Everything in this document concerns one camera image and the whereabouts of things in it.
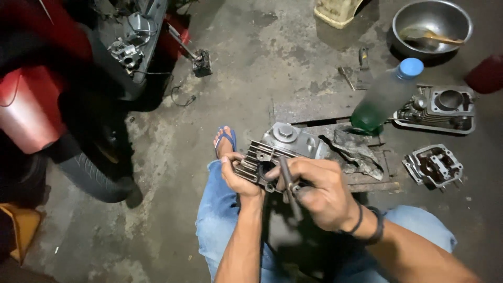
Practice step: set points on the person's left hand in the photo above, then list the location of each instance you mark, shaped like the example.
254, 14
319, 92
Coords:
237, 181

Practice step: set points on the person's right hand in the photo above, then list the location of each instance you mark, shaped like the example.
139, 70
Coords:
324, 192

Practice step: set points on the dark metal hand tool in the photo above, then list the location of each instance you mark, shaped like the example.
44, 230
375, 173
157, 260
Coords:
290, 192

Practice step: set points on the grey finned engine cylinder head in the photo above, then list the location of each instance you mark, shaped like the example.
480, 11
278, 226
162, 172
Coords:
283, 149

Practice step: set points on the person's left foot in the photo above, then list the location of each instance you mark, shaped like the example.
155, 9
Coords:
224, 144

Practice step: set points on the blue jeans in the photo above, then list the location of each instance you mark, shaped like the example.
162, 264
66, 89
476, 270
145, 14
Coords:
220, 220

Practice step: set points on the blue flip-flop sandal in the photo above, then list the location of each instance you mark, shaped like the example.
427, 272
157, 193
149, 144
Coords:
227, 137

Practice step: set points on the dirty grey rag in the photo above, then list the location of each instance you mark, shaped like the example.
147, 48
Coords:
353, 151

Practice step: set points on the black wristband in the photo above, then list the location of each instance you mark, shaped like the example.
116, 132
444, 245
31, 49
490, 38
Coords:
376, 226

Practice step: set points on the plastic bottle with blue cap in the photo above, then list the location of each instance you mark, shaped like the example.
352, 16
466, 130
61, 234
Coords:
383, 98

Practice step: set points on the grey cylinder head cover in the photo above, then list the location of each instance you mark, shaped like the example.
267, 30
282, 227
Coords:
433, 166

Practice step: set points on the thin metal rod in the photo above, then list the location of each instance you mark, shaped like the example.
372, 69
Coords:
346, 78

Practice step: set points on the motorcycle foot peg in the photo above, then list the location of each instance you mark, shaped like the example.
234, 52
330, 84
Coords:
196, 55

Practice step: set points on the small metal tool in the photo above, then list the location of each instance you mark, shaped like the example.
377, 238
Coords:
364, 59

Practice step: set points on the black motorcycle tyre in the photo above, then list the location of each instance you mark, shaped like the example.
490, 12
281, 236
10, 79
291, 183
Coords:
96, 175

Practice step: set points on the engine cylinder block in tray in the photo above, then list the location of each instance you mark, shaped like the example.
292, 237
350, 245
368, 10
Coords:
440, 108

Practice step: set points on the silver carburetor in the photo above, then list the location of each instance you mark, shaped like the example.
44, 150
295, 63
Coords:
125, 54

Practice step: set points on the cream plastic container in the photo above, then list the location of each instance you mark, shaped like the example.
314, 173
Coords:
337, 11

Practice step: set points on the steel bowl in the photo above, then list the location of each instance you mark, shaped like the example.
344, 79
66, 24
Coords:
431, 29

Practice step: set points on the dark red container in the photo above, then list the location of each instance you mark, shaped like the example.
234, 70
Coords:
485, 74

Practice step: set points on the red motorcycle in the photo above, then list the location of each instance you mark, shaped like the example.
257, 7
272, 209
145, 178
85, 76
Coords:
66, 67

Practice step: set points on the yellow plastic stool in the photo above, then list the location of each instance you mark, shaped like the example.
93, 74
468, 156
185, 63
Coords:
19, 232

